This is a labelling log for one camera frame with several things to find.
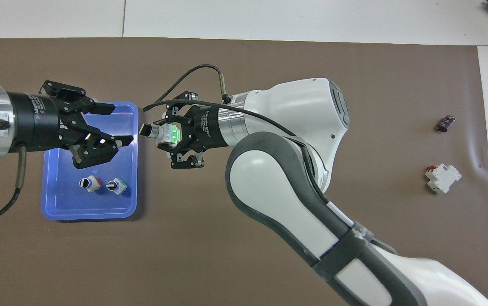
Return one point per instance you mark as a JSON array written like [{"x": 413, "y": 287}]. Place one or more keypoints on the red base rotary switch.
[{"x": 91, "y": 183}]

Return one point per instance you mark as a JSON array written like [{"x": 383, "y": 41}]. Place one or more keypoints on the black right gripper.
[{"x": 205, "y": 127}]

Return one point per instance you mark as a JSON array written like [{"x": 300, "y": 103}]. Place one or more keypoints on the blue plastic tray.
[{"x": 69, "y": 204}]

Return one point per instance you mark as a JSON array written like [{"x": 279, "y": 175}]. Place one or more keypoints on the white red circuit breaker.
[{"x": 443, "y": 178}]

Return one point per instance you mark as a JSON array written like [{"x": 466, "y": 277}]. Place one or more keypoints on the brown table mat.
[{"x": 244, "y": 255}]

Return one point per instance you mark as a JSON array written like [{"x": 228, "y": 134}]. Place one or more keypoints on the small dark terminal block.
[{"x": 445, "y": 123}]

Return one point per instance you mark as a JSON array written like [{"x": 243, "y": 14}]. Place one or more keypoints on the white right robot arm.
[{"x": 295, "y": 110}]

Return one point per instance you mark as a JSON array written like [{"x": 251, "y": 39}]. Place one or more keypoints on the green base rotary switch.
[
  {"x": 117, "y": 186},
  {"x": 161, "y": 132}
]

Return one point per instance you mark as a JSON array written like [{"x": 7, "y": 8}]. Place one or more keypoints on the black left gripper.
[{"x": 35, "y": 123}]

